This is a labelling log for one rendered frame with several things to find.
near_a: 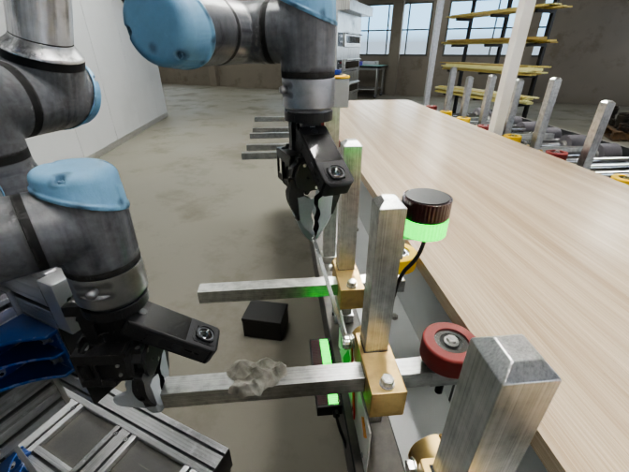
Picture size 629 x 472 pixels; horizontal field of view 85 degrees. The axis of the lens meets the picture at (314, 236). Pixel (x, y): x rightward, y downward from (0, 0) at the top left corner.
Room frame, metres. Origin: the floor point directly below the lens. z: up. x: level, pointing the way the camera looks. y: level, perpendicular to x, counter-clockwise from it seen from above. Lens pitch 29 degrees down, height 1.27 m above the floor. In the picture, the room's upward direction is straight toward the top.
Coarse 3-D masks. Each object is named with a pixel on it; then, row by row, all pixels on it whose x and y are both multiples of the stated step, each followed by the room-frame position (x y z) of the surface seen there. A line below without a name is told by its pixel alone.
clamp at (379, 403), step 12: (360, 348) 0.38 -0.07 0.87; (360, 360) 0.36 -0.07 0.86; (372, 360) 0.36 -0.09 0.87; (384, 360) 0.36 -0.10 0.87; (372, 372) 0.33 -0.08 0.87; (384, 372) 0.33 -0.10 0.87; (396, 372) 0.33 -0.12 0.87; (372, 384) 0.31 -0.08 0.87; (396, 384) 0.31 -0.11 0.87; (372, 396) 0.30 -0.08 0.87; (384, 396) 0.30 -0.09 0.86; (396, 396) 0.30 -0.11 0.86; (372, 408) 0.30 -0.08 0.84; (384, 408) 0.30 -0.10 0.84; (396, 408) 0.30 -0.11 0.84
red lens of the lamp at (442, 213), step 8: (408, 200) 0.38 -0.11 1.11; (408, 208) 0.38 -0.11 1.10; (416, 208) 0.37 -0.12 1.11; (424, 208) 0.37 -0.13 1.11; (432, 208) 0.36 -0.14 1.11; (440, 208) 0.37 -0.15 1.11; (448, 208) 0.37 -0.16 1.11; (408, 216) 0.38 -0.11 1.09; (416, 216) 0.37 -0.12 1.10; (424, 216) 0.37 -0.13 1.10; (432, 216) 0.36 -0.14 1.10; (440, 216) 0.37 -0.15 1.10; (448, 216) 0.38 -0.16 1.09
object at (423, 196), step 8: (408, 192) 0.41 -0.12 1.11; (416, 192) 0.41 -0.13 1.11; (424, 192) 0.41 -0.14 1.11; (432, 192) 0.41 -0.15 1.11; (440, 192) 0.41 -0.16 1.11; (416, 200) 0.38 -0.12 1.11; (424, 200) 0.38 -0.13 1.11; (432, 200) 0.38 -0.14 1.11; (440, 200) 0.38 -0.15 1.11; (448, 200) 0.38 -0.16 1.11; (424, 224) 0.37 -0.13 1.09; (432, 224) 0.37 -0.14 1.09; (408, 240) 0.38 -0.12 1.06; (416, 256) 0.39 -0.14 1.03; (408, 264) 0.40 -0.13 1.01; (400, 280) 0.39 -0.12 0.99
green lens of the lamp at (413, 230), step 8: (408, 224) 0.38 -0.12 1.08; (416, 224) 0.37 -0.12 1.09; (440, 224) 0.37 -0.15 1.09; (408, 232) 0.38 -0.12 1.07; (416, 232) 0.37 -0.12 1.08; (424, 232) 0.37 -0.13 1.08; (432, 232) 0.37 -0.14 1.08; (440, 232) 0.37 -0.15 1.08; (416, 240) 0.37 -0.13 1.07; (424, 240) 0.37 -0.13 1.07; (432, 240) 0.37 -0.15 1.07
